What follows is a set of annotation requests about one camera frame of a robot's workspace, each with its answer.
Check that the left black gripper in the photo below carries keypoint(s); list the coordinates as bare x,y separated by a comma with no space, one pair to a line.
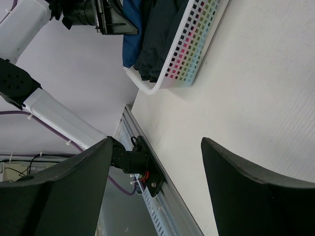
109,18

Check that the rolled dark napkin bundles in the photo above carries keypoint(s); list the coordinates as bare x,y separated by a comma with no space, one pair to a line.
162,24

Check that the aluminium mounting rail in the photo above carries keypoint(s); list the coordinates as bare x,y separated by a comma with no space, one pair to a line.
168,212

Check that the white plastic bin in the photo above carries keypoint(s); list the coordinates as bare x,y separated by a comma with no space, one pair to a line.
190,43

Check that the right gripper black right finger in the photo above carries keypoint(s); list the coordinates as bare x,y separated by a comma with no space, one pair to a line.
249,200

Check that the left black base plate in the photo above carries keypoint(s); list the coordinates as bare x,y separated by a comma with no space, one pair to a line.
153,177

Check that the blue paper napkin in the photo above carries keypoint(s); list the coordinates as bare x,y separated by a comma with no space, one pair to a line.
132,42

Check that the white slotted cable duct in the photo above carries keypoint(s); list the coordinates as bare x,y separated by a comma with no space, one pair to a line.
158,215

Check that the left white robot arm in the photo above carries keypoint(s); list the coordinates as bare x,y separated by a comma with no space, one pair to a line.
83,70

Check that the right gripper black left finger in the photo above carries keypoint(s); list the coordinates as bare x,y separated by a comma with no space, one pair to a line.
62,200

